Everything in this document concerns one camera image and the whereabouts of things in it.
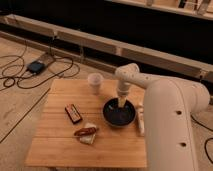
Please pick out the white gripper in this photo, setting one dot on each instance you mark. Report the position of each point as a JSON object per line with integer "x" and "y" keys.
{"x": 122, "y": 91}

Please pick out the dark ceramic bowl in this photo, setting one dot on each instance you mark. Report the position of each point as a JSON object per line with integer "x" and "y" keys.
{"x": 119, "y": 116}

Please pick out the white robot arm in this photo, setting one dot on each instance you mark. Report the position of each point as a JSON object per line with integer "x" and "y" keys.
{"x": 168, "y": 103}

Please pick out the hot dog in bun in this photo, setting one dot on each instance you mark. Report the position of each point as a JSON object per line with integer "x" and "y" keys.
{"x": 87, "y": 134}

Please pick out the wooden bamboo table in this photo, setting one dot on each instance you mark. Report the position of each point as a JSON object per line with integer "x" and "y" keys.
{"x": 55, "y": 146}

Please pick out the long wooden beam frame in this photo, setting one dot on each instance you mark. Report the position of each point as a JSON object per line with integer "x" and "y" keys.
{"x": 141, "y": 54}

